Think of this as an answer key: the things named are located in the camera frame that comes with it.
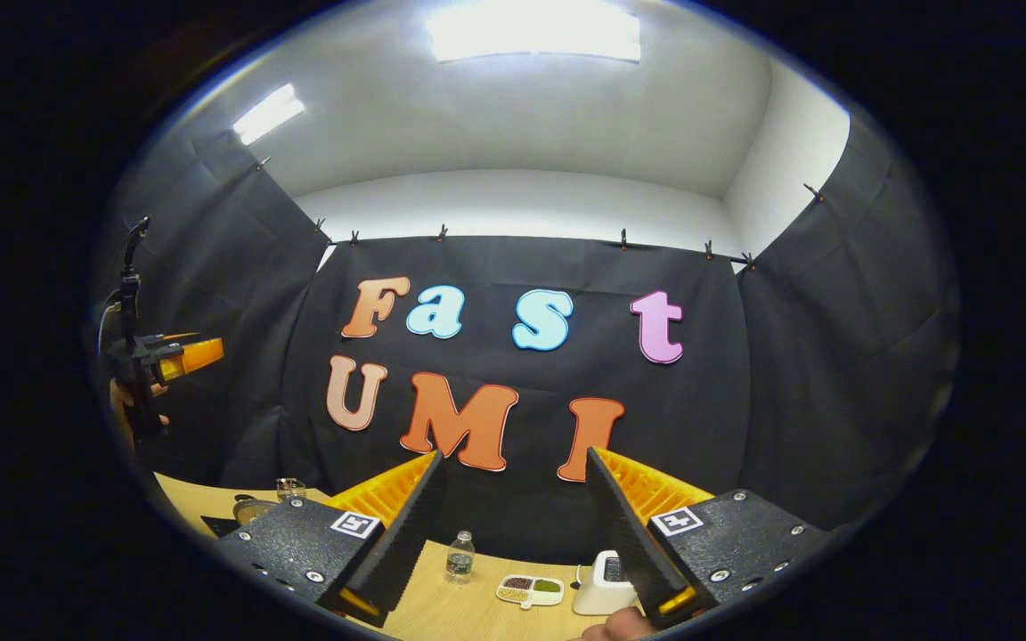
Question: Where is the steel pot with soybeans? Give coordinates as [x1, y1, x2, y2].
[232, 494, 280, 527]

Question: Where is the row of black clips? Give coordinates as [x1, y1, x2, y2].
[253, 155, 827, 273]

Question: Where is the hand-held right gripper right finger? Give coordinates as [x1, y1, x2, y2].
[584, 445, 835, 629]

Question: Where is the narrow ceiling light panel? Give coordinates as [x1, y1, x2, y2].
[232, 83, 307, 147]

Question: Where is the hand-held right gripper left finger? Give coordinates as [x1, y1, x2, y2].
[215, 450, 447, 629]

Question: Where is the white toaster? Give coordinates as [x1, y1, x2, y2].
[572, 549, 639, 617]

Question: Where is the clear plastic water bottle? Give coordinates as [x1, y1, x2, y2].
[444, 531, 476, 585]

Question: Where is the white divided dish of beans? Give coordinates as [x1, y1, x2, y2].
[495, 573, 566, 611]

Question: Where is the large ceiling light panel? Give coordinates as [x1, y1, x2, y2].
[426, 0, 643, 64]

